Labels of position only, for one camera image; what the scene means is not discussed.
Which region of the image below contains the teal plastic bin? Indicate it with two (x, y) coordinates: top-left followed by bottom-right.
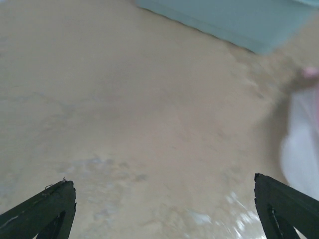
(135, 0), (319, 54)

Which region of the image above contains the white mesh laundry bag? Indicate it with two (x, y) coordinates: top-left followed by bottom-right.
(280, 83), (319, 200)

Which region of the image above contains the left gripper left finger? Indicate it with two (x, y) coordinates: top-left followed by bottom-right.
(0, 180), (76, 239)

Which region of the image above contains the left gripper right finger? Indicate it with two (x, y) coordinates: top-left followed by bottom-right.
(254, 173), (319, 239)

